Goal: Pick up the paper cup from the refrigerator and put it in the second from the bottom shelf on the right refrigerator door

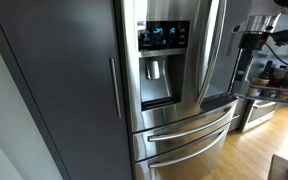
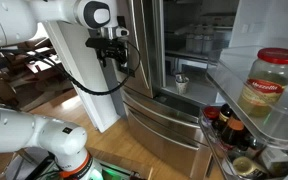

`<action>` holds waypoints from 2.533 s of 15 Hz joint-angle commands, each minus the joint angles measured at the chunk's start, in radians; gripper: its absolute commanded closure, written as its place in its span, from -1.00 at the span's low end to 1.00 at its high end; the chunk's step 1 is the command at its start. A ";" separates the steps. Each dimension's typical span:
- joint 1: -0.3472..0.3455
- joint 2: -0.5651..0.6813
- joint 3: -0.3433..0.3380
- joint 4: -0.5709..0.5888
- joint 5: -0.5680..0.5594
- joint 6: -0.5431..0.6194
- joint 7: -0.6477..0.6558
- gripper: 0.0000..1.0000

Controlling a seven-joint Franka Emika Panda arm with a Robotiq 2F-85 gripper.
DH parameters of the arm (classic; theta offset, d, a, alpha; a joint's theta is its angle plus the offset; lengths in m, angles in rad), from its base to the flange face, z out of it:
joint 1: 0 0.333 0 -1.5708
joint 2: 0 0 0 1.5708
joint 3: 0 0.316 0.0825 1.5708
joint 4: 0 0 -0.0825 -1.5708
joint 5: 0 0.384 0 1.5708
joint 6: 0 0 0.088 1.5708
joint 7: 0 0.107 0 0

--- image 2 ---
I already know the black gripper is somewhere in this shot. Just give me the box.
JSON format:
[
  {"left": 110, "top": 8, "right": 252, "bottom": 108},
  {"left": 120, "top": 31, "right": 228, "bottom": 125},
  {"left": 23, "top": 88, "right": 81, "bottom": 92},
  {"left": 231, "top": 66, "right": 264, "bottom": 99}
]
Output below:
[{"left": 97, "top": 46, "right": 129, "bottom": 66}]

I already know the speckled paper cup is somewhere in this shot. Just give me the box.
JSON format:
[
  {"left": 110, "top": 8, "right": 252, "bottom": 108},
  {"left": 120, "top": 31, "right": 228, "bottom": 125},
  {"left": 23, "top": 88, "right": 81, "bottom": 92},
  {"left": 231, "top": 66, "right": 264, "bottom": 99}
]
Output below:
[{"left": 174, "top": 73, "right": 190, "bottom": 96}]

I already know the refrigerator door with dispenser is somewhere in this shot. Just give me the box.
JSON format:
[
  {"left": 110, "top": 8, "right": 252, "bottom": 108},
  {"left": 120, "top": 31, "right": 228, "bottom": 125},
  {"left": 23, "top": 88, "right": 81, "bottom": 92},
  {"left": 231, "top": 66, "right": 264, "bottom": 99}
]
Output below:
[{"left": 115, "top": 0, "right": 167, "bottom": 100}]

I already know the shallow stainless refrigerator drawer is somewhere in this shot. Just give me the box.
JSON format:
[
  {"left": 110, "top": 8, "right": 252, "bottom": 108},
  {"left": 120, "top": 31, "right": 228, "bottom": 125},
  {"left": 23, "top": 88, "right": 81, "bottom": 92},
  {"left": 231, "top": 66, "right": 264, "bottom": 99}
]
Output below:
[{"left": 120, "top": 87, "right": 205, "bottom": 144}]

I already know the stainless steel refrigerator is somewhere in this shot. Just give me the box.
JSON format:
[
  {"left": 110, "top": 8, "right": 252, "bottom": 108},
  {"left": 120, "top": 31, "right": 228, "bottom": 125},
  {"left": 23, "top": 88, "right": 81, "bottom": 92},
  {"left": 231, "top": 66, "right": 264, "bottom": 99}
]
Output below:
[{"left": 98, "top": 0, "right": 242, "bottom": 180}]

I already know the deep clear door bin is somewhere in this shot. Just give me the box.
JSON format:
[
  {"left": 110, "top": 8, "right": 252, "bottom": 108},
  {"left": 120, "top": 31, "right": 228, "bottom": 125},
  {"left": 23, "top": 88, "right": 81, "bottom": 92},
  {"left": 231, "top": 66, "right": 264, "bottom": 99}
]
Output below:
[{"left": 198, "top": 106, "right": 288, "bottom": 180}]

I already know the white-lined open refrigerator door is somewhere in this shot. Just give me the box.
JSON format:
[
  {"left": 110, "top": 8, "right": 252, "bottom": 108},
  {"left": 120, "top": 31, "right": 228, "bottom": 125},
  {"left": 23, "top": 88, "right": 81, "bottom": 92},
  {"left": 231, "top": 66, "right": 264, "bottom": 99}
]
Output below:
[{"left": 197, "top": 0, "right": 288, "bottom": 180}]

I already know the shallow clear door bin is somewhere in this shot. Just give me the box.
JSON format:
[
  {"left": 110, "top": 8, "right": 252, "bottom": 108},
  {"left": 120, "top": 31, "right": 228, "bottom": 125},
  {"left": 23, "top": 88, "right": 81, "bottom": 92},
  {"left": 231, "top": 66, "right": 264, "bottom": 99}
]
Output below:
[{"left": 205, "top": 45, "right": 288, "bottom": 152}]

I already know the brown wooden furniture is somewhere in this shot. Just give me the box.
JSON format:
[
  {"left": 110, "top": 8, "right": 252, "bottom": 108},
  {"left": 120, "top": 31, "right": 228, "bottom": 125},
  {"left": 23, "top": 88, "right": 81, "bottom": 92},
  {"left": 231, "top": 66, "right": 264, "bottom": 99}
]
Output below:
[{"left": 0, "top": 37, "right": 79, "bottom": 112}]

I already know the clear plastic water bottle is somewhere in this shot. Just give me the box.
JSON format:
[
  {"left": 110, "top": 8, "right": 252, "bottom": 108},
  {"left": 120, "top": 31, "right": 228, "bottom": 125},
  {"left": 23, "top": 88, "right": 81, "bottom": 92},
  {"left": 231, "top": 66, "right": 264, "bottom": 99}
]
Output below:
[
  {"left": 202, "top": 26, "right": 215, "bottom": 54},
  {"left": 185, "top": 26, "right": 196, "bottom": 53},
  {"left": 193, "top": 25, "right": 205, "bottom": 54}
]

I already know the deep stainless freezer drawer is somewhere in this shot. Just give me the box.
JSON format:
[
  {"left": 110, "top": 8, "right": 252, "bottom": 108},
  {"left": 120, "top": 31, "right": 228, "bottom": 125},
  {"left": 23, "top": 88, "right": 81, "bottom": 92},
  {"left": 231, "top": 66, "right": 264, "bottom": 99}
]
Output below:
[{"left": 124, "top": 109, "right": 216, "bottom": 180}]

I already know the red capped bottle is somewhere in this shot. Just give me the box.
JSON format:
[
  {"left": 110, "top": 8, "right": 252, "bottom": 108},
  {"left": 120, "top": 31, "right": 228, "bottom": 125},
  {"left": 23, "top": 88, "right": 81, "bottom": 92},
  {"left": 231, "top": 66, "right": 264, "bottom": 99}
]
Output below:
[{"left": 202, "top": 105, "right": 220, "bottom": 128}]

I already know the dark bottle black cap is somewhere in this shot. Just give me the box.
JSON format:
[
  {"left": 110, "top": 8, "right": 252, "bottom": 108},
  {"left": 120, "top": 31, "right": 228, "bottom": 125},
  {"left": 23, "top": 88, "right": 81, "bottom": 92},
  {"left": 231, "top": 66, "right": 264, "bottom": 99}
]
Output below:
[{"left": 213, "top": 103, "right": 234, "bottom": 133}]

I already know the dark bottle orange label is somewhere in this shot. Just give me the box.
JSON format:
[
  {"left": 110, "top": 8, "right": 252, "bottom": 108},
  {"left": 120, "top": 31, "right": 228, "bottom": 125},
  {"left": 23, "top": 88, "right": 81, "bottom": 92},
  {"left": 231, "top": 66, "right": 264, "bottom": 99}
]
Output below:
[{"left": 218, "top": 114, "right": 249, "bottom": 151}]

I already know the glass jar with red lid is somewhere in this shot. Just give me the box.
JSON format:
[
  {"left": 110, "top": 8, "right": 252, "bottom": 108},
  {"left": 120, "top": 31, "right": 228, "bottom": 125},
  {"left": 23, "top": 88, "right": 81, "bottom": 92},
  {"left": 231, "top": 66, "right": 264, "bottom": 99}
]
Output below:
[{"left": 237, "top": 47, "right": 288, "bottom": 118}]

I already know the dark glass bottle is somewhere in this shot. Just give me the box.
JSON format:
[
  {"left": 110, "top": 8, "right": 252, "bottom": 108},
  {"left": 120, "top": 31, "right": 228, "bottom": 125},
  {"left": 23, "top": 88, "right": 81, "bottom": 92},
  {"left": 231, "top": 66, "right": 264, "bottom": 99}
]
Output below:
[{"left": 237, "top": 133, "right": 266, "bottom": 152}]

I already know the jar with yellow lid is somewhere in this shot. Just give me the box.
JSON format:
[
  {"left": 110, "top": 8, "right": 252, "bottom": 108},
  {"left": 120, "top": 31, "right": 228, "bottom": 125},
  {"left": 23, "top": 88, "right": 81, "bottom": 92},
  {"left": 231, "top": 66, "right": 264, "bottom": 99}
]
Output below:
[{"left": 232, "top": 155, "right": 269, "bottom": 180}]

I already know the white carton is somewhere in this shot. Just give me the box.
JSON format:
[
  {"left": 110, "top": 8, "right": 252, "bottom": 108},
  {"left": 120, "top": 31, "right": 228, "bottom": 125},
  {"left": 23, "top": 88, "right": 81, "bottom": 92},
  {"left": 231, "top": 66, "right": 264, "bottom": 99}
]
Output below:
[{"left": 258, "top": 146, "right": 288, "bottom": 176}]

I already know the curved steel door handle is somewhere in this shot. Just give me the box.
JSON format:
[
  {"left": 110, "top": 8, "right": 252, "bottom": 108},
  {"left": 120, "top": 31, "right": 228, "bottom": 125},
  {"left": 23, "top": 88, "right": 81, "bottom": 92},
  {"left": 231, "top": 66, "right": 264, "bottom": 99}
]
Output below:
[{"left": 128, "top": 0, "right": 152, "bottom": 92}]

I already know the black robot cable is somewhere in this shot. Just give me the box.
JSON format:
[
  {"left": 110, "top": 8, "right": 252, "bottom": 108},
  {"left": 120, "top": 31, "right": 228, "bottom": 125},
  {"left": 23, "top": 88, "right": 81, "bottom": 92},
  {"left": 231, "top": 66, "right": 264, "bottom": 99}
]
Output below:
[{"left": 0, "top": 39, "right": 142, "bottom": 98}]

